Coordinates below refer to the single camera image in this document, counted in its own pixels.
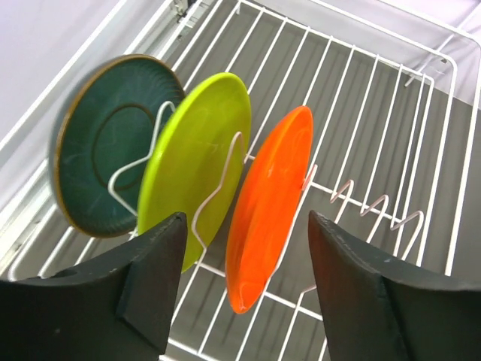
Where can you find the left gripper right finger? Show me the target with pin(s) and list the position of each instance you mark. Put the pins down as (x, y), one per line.
(378, 307)

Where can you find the orange plate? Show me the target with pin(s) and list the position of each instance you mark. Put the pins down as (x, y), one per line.
(265, 208)

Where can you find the lime green plate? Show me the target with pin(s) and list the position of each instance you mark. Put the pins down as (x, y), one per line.
(198, 161)

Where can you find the white wire dish rack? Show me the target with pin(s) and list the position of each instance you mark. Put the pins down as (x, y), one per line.
(395, 96)

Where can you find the dark green plate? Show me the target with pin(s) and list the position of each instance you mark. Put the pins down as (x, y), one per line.
(106, 122)

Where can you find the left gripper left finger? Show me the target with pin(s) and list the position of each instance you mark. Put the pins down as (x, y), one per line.
(120, 302)

